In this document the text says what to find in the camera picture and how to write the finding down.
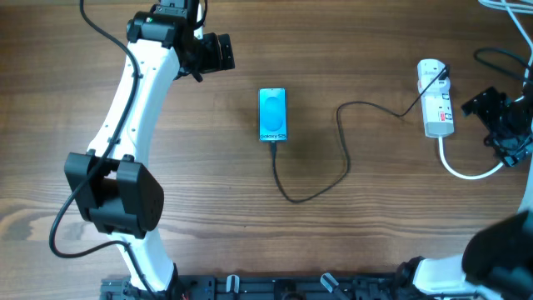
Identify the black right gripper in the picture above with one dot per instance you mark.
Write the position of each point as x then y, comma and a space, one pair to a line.
510, 150

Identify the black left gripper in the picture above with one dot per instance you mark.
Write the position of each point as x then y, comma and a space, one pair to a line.
212, 63

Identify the blue screen smartphone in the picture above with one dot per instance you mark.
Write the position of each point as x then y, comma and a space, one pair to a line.
272, 114

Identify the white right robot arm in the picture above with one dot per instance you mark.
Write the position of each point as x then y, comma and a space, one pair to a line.
497, 261

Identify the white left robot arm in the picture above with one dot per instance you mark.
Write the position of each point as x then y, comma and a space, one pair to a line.
110, 182

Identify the white power strip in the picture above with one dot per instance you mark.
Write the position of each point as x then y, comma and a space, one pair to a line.
434, 87

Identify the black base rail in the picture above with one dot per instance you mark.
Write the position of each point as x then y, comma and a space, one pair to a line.
379, 286

